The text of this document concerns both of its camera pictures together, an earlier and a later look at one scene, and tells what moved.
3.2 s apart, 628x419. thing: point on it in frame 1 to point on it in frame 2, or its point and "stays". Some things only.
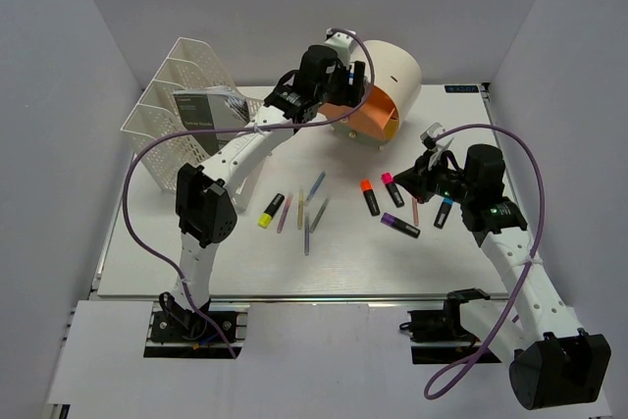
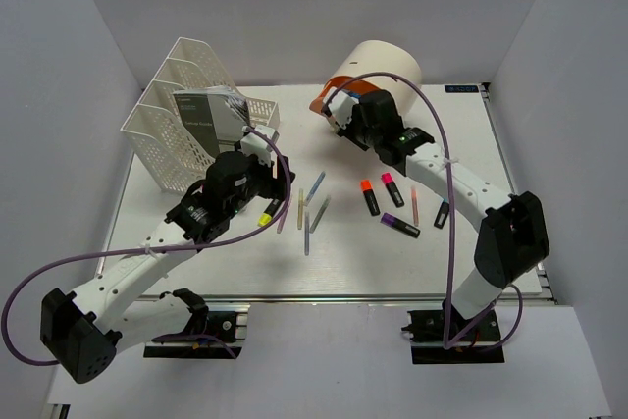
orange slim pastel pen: [415, 212] stays
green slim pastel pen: [319, 216] stays
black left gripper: [350, 95] to [275, 187]
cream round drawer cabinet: [397, 70] stays
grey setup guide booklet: [217, 108] stays
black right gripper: [418, 181] to [348, 130]
